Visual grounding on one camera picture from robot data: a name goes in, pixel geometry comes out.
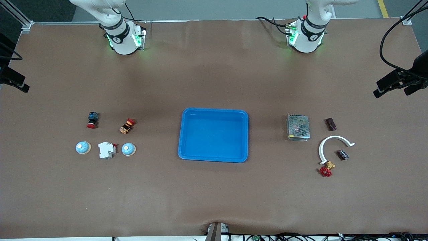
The white curved plastic clamp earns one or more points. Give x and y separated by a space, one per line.
334 137

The aluminium frame corner post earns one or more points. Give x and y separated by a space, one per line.
407 21
26 26

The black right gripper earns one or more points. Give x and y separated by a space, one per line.
4 58

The dark brown terminal block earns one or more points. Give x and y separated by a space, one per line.
331 124

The metal mesh power supply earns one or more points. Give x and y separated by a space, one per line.
298 127

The brown table mat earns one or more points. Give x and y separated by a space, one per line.
214 194

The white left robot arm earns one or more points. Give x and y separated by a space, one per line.
306 38

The orange red push switch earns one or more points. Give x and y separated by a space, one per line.
127 126

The blue service bell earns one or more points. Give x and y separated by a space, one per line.
128 149
83 147

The white circuit breaker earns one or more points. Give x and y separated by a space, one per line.
106 150

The grey metal bracket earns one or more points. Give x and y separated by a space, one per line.
215 232

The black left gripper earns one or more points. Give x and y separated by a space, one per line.
422 64

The red emergency stop button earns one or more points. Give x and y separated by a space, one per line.
92 118

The blue plastic tray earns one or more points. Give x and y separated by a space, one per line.
214 137

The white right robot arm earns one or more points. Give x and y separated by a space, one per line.
122 36

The black connector block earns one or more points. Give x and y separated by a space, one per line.
342 154

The brass valve red handwheel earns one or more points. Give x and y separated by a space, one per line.
325 172

